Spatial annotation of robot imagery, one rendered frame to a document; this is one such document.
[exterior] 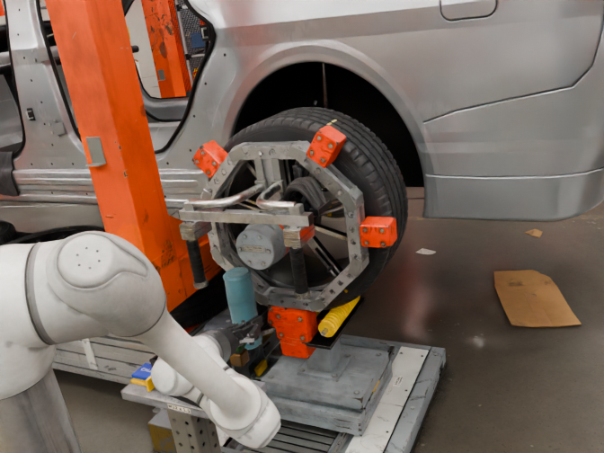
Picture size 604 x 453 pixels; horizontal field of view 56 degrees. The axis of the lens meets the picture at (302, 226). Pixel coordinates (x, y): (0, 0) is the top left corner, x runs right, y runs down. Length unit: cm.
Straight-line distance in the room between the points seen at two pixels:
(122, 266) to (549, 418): 189
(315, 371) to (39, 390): 144
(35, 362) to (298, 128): 114
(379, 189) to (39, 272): 116
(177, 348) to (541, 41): 137
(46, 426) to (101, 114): 123
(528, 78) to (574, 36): 16
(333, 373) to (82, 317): 151
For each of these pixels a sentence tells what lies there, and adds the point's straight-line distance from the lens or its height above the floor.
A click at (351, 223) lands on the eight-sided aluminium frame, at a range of 165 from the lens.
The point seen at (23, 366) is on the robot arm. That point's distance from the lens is 80.
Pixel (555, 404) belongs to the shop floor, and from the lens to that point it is 241.
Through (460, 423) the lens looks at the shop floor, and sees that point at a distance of 229.
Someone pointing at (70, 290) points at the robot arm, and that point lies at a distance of 70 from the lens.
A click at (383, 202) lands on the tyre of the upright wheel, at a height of 92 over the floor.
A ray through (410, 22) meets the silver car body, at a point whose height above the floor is 140.
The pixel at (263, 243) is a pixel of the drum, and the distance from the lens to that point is 163.
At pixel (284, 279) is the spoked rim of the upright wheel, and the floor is 62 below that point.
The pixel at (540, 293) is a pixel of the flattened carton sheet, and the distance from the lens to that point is 314.
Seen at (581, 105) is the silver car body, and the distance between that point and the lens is 191.
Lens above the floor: 146
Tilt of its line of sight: 20 degrees down
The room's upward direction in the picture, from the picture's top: 8 degrees counter-clockwise
